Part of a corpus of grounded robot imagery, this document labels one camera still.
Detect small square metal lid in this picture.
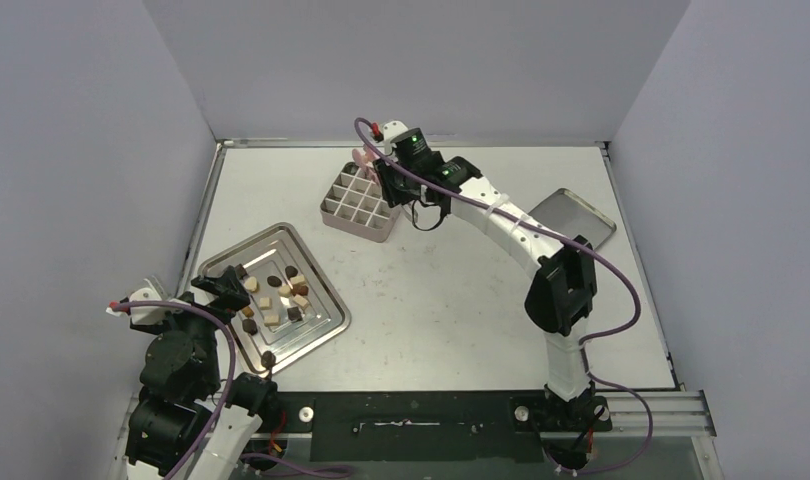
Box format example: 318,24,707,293
528,188,617,250

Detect pink-tipped metal tweezers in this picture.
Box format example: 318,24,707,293
351,148,377,178

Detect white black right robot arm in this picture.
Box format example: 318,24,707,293
370,122,597,428

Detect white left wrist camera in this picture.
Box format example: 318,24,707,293
106,276,168,327

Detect dark brown square chocolate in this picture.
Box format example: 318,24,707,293
286,307,304,322

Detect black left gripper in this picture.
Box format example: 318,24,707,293
135,264,249,392

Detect aluminium rail frame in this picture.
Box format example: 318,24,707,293
113,390,718,480

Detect pink grid chocolate box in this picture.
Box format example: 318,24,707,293
320,162,401,243

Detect black mounting base plate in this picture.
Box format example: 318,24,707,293
279,390,612,463

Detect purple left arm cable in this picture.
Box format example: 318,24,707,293
116,300,357,480

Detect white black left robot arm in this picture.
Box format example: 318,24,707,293
107,266,283,479

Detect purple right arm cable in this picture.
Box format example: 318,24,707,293
353,117,654,476

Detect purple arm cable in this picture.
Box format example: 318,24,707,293
353,117,654,476
116,300,357,480

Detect large steel tray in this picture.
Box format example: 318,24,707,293
198,223,351,376

